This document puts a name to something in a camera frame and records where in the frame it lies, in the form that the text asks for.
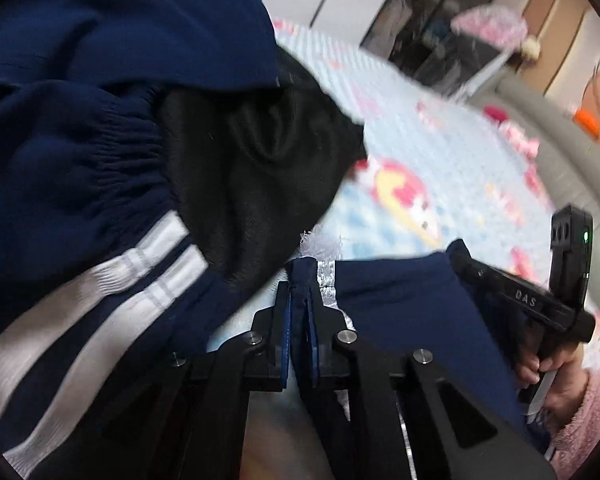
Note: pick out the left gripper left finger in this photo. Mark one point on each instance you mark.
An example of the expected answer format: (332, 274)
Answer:
(212, 404)

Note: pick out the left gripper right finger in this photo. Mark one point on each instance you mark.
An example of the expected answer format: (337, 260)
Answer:
(383, 416)

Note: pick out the navy striped shorts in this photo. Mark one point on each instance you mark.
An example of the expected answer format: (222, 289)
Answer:
(400, 305)

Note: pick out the right hand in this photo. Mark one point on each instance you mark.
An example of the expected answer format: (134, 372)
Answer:
(567, 392)

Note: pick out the pink fluffy robe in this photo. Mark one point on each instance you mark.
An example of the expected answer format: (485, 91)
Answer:
(574, 442)

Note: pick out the navy striped jacket pile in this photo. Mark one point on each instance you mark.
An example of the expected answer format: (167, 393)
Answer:
(100, 275)

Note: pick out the grey padded headboard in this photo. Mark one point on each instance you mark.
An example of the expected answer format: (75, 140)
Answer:
(568, 160)

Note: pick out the blue checkered cartoon blanket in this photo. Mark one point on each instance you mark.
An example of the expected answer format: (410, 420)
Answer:
(436, 170)

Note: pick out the orange carrot toy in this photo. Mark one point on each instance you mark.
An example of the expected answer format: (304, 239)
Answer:
(588, 122)

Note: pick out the black garment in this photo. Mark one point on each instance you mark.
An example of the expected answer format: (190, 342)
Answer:
(253, 169)

